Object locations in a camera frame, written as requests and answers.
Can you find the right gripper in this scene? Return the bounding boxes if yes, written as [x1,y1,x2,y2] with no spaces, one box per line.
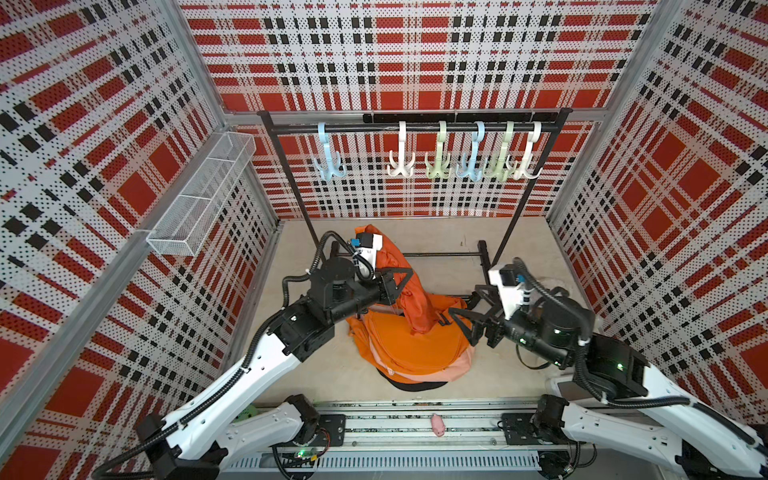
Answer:
[449,285,569,369]

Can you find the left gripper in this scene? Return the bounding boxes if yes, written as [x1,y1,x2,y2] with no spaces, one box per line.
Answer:
[329,268,413,326]

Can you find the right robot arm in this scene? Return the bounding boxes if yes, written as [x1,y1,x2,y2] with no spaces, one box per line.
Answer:
[442,258,767,479]

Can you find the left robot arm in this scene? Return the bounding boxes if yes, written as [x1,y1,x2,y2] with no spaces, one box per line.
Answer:
[91,231,413,479]

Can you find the orange bag with black trim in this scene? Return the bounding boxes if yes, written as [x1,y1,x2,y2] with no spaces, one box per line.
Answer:
[378,370,447,392]

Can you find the white hook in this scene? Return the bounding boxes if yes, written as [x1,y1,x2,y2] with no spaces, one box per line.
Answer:
[511,121,542,180]
[386,121,415,178]

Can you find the green hook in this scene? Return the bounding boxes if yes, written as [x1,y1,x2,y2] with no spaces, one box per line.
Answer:
[486,121,515,183]
[424,121,452,180]

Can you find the light blue hook far left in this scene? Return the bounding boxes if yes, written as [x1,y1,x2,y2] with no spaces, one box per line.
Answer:
[312,122,347,182]

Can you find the green round object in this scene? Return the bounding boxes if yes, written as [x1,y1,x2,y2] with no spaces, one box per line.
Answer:
[235,405,260,422]

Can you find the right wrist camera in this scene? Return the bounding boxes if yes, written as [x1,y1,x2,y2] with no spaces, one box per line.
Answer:
[489,265,531,320]

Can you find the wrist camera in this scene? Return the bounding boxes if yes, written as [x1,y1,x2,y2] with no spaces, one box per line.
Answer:
[489,265,531,320]
[351,232,383,269]

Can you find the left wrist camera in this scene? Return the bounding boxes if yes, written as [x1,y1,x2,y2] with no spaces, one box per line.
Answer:
[351,232,383,269]

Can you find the small pink object on rail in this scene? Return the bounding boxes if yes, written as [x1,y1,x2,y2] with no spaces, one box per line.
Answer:
[430,414,446,438]

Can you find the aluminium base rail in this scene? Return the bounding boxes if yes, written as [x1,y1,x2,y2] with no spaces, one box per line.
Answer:
[221,398,661,475]

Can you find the black wall hook strip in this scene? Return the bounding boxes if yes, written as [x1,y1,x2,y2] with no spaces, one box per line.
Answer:
[363,111,559,124]

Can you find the white wire mesh basket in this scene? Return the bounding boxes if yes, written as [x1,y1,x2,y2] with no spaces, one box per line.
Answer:
[147,132,255,257]

